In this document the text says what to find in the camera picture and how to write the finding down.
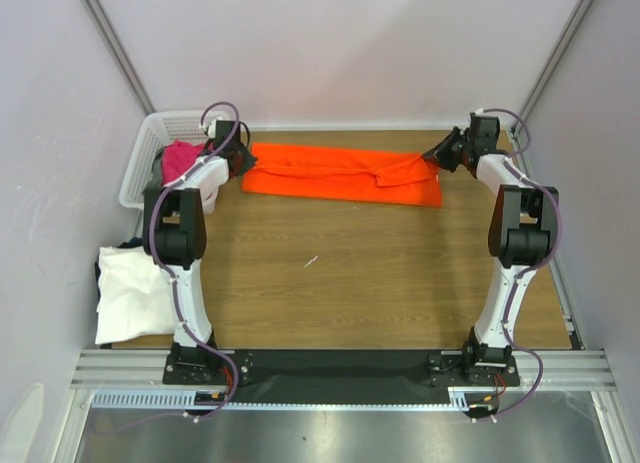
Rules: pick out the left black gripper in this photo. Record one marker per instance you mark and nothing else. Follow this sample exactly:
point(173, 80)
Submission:
point(248, 162)

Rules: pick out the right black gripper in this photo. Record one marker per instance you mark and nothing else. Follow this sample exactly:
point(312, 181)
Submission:
point(445, 149)

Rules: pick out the orange t shirt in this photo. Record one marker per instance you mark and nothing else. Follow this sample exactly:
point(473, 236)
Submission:
point(344, 174)

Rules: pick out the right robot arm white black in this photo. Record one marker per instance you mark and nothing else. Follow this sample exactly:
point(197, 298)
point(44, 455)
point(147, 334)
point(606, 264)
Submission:
point(523, 236)

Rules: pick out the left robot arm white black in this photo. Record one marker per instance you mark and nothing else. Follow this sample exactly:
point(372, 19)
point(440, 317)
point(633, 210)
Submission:
point(175, 236)

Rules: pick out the pink t shirt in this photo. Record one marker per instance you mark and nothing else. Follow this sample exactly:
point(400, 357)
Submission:
point(178, 157)

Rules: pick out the grey t shirt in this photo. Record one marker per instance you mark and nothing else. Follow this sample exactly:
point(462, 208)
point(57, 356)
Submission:
point(156, 179)

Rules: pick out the white plastic laundry basket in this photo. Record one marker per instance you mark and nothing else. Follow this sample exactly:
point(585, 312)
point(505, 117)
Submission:
point(159, 130)

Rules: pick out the small white scrap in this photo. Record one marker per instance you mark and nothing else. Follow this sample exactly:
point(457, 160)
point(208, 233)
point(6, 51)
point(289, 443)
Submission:
point(311, 261)

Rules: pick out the folded white t shirt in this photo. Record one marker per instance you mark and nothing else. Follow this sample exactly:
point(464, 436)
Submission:
point(134, 298)

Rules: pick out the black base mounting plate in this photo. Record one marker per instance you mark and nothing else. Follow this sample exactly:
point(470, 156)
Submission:
point(336, 377)

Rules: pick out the right aluminium corner post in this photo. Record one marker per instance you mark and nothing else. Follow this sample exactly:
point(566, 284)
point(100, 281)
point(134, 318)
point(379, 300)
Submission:
point(560, 48)

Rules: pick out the aluminium corner post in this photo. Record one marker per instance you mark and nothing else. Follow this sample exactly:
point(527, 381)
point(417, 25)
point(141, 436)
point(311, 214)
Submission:
point(107, 32)
point(560, 48)

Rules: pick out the left aluminium corner post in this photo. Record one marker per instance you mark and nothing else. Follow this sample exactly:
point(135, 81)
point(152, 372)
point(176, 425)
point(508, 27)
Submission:
point(107, 32)

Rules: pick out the white cable duct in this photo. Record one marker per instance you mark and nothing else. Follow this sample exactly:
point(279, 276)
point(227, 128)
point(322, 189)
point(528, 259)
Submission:
point(428, 399)

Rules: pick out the aluminium frame rail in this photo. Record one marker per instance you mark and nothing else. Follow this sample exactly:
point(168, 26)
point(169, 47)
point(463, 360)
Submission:
point(570, 370)

